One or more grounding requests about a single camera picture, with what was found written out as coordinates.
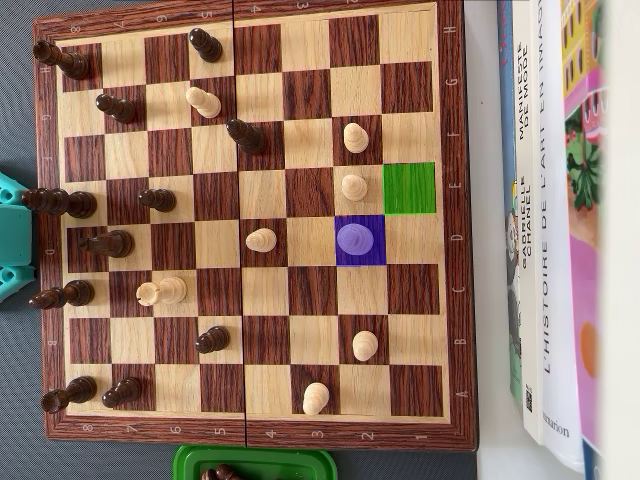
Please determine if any dark wooden pawn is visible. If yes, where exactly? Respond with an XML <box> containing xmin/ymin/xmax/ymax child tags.
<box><xmin>101</xmin><ymin>376</ymin><xmax>144</xmax><ymax>409</ymax></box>
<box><xmin>138</xmin><ymin>188</ymin><xmax>178</xmax><ymax>213</ymax></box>
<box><xmin>188</xmin><ymin>27</ymin><xmax>224</xmax><ymax>64</ymax></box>
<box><xmin>193</xmin><ymin>325</ymin><xmax>232</xmax><ymax>356</ymax></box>
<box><xmin>225</xmin><ymin>118</ymin><xmax>267</xmax><ymax>156</ymax></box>
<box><xmin>95</xmin><ymin>92</ymin><xmax>138</xmax><ymax>125</ymax></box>

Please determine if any dark captured chess piece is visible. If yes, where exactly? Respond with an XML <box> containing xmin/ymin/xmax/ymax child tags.
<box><xmin>200</xmin><ymin>463</ymin><xmax>251</xmax><ymax>480</ymax></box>

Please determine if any white Gabrielle Chanel book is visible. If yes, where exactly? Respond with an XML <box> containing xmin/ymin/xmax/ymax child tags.
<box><xmin>510</xmin><ymin>0</ymin><xmax>546</xmax><ymax>447</ymax></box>

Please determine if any moved light pawn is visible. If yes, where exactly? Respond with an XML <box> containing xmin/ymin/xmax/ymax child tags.
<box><xmin>336</xmin><ymin>222</ymin><xmax>375</xmax><ymax>257</ymax></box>

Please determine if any green plastic container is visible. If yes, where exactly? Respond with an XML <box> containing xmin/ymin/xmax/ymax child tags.
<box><xmin>171</xmin><ymin>443</ymin><xmax>338</xmax><ymax>480</ymax></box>

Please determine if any dark wooden king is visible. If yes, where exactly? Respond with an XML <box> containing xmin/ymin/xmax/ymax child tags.
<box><xmin>20</xmin><ymin>187</ymin><xmax>98</xmax><ymax>220</ymax></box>

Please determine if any dark wooden rook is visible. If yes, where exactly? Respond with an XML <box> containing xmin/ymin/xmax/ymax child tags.
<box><xmin>32</xmin><ymin>39</ymin><xmax>92</xmax><ymax>81</ymax></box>
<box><xmin>40</xmin><ymin>375</ymin><xmax>99</xmax><ymax>415</ymax></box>

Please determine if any thin blue illustrated book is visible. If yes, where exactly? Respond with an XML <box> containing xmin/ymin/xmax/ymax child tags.
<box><xmin>496</xmin><ymin>0</ymin><xmax>527</xmax><ymax>414</ymax></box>

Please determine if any white art history book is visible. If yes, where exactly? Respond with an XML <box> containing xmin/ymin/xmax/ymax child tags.
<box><xmin>536</xmin><ymin>0</ymin><xmax>587</xmax><ymax>475</ymax></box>

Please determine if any pale wooden rook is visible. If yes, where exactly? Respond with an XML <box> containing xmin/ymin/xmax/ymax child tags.
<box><xmin>135</xmin><ymin>276</ymin><xmax>189</xmax><ymax>308</ymax></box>

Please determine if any wooden folding chessboard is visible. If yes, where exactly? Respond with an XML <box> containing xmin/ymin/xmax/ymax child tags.
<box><xmin>31</xmin><ymin>0</ymin><xmax>480</xmax><ymax>455</ymax></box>

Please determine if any pale wooden pawn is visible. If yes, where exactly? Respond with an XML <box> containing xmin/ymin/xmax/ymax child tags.
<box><xmin>340</xmin><ymin>173</ymin><xmax>370</xmax><ymax>203</ymax></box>
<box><xmin>342</xmin><ymin>122</ymin><xmax>371</xmax><ymax>155</ymax></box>
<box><xmin>244</xmin><ymin>227</ymin><xmax>278</xmax><ymax>254</ymax></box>
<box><xmin>185</xmin><ymin>86</ymin><xmax>223</xmax><ymax>120</ymax></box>
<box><xmin>302</xmin><ymin>381</ymin><xmax>332</xmax><ymax>418</ymax></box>
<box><xmin>351</xmin><ymin>330</ymin><xmax>380</xmax><ymax>363</ymax></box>

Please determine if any dark wooden bishop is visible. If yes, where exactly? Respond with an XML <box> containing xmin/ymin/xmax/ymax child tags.
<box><xmin>28</xmin><ymin>279</ymin><xmax>96</xmax><ymax>310</ymax></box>

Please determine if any dark wooden knight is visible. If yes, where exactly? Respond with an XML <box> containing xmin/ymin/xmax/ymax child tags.
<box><xmin>78</xmin><ymin>229</ymin><xmax>136</xmax><ymax>259</ymax></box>

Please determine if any pink colourful illustrated book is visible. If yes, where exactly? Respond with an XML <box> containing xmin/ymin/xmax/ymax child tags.
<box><xmin>558</xmin><ymin>0</ymin><xmax>609</xmax><ymax>480</ymax></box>

